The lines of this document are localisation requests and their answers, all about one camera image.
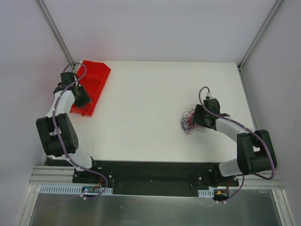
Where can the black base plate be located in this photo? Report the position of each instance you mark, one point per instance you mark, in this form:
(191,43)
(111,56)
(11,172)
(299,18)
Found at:
(182,179)

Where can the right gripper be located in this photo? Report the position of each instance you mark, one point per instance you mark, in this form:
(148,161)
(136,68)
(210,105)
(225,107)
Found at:
(198,116)

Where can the red plastic bin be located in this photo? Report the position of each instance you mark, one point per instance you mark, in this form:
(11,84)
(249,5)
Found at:
(93,82)

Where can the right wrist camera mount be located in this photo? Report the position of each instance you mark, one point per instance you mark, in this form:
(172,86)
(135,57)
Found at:
(209,95)

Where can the aluminium frame post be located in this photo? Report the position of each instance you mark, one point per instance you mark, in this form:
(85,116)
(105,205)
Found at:
(54,30)
(260,33)

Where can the left aluminium frame post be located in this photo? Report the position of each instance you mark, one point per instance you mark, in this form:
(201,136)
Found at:
(54,30)

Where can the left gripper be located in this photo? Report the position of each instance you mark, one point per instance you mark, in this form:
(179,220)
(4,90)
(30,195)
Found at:
(83,98)

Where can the right white cable duct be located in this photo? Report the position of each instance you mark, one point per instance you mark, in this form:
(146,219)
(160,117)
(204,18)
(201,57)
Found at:
(213,192)

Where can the white cable duct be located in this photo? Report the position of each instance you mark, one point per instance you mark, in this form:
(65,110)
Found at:
(213,192)
(84,190)

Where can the left white cable duct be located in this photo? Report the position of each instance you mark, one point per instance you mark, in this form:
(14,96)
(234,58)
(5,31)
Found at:
(84,190)

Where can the right aluminium frame post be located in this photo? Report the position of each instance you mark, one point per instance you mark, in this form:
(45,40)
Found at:
(260,33)

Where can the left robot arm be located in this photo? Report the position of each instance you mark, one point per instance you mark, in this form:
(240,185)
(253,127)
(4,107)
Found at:
(57,134)

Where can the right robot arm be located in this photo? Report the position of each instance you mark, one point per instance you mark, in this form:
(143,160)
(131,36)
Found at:
(255,152)

